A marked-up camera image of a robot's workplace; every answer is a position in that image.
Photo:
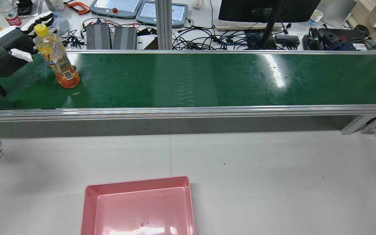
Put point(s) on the grey teach pendant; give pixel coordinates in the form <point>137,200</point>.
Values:
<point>116,8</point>
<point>163,14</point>

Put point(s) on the white plastic bottle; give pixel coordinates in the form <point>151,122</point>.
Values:
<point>57,4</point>

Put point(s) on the pink plastic basket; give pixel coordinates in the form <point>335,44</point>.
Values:
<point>139,209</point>

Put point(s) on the pale blue round object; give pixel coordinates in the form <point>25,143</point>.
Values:
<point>60,24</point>

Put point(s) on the black Huawei monitor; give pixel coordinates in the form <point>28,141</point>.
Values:
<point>266,9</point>

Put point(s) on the black power adapter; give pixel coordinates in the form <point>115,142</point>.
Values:
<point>287,39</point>

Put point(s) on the white mouse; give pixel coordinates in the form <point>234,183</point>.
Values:
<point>198,4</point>

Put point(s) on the green conveyor belt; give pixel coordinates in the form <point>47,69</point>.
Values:
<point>188,78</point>

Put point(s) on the clear water bottle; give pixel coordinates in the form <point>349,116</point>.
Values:
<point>10,14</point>

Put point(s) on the black finned box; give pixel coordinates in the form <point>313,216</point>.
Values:
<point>124,38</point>
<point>98,36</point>

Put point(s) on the black machine part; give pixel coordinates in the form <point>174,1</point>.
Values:
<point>335,37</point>

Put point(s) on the silver laptop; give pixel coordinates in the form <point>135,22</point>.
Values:
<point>338,11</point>

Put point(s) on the aluminium profile post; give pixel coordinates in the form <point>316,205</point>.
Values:
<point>163,29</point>

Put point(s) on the orange clamp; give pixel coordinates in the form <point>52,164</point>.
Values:
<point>78,7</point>

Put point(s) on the blue white paper cup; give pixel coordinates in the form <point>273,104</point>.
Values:
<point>315,18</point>

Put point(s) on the white keyboard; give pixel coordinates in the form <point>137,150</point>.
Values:
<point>240,25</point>

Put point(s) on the orange juice bottle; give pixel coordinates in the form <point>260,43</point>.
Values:
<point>59,58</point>

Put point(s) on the black small device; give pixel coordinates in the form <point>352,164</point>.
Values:
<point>24,7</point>

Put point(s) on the wooden box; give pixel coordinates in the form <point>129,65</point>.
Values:
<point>374,19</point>

